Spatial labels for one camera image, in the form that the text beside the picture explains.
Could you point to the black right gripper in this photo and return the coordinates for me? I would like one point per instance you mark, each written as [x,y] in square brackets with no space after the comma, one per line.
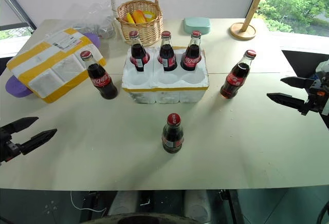
[318,98]

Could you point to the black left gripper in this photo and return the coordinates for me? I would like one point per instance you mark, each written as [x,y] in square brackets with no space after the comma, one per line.
[7,149]

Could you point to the glass cola bottle red cap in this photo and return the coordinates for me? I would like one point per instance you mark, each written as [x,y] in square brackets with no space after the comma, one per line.
[191,58]
[235,80]
[138,54]
[167,55]
[101,82]
[172,139]

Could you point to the white package yellow tape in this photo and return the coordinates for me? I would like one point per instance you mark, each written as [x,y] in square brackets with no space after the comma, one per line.
[55,67]

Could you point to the mint green lidded box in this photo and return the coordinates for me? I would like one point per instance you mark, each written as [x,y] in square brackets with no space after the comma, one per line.
[197,25]

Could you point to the white foam bottle tray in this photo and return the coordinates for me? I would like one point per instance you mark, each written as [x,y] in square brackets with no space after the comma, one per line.
[164,85]

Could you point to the purple plastic tray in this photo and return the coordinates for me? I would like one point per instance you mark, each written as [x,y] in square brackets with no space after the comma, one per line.
[16,87]

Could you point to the wooden rack with round base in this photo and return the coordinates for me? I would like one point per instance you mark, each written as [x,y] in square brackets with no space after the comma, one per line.
[244,27]

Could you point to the grey rounded shape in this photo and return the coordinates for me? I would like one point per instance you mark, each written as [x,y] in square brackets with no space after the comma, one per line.
[124,202]
[198,206]

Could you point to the clear plastic bag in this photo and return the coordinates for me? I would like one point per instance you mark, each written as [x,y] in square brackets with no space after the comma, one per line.
[102,25]

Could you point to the yellow toy banana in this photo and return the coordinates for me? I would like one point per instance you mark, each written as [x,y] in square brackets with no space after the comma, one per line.
[128,18]

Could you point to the orange toy fruit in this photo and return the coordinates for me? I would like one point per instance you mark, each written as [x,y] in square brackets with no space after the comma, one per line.
[138,16]

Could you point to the yellow toy fruit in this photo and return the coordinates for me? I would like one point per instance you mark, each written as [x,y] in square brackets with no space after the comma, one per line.
[149,16]

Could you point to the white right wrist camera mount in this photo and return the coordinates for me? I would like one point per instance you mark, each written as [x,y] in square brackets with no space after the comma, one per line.
[323,69]

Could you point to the black table frame leg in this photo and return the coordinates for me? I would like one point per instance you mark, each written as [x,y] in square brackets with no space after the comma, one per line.
[232,206]

